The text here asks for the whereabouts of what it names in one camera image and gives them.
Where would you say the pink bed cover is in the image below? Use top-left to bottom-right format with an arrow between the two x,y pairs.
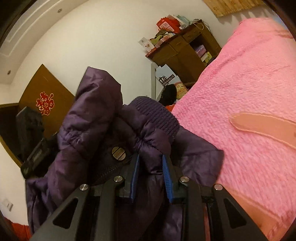
173,18 -> 295,240

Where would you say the dark purple padded jacket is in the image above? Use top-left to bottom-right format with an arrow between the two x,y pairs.
26,67 -> 224,240

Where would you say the brown wooden door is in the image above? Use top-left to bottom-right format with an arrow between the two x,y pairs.
1,64 -> 75,167

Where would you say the white printed bag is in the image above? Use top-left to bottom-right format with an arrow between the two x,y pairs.
151,64 -> 181,94

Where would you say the red gift box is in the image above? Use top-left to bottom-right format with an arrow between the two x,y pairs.
156,17 -> 181,34

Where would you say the red double happiness sticker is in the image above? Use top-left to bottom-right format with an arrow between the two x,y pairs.
36,91 -> 55,116

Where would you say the white card on desk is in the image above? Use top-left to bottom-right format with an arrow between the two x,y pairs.
138,37 -> 155,52

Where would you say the blue patterned bed blanket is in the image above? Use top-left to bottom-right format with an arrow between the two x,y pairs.
263,16 -> 293,39

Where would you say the dark wooden desk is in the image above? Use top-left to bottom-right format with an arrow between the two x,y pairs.
146,20 -> 221,87

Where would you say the beige patterned curtain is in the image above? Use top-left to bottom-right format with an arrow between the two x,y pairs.
203,0 -> 265,18

